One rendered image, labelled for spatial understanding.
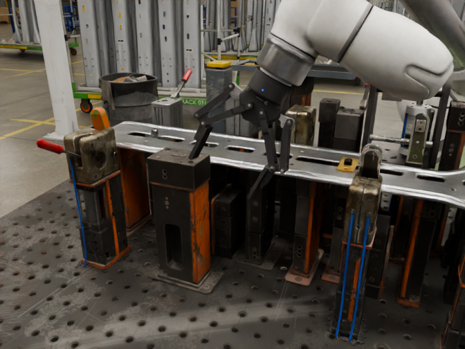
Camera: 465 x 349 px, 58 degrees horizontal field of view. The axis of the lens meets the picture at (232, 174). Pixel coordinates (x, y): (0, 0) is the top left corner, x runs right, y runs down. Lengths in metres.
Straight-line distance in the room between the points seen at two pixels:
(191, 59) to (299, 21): 4.54
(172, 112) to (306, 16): 0.71
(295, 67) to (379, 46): 0.13
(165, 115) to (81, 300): 0.58
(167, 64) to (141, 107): 1.78
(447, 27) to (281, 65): 0.81
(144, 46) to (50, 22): 1.36
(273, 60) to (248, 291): 0.58
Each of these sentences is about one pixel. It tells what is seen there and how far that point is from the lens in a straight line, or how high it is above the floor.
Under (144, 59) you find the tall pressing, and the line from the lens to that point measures 5.43.
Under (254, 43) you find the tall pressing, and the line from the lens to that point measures 8.67.
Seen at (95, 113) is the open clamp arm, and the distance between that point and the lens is 1.08.
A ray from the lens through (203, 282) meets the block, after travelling 1.08.
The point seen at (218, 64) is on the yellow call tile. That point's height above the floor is 1.16.
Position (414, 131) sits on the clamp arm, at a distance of 1.10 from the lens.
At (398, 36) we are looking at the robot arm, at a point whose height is 1.31.
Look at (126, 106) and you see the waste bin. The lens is 3.60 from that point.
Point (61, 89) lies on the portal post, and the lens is 4.53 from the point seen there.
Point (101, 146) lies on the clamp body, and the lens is 1.06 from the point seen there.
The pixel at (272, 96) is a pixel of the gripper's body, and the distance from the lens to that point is 0.72.
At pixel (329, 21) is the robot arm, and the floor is 1.33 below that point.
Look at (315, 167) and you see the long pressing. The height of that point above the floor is 1.00.
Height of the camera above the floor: 1.36
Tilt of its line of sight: 23 degrees down
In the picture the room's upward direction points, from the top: straight up
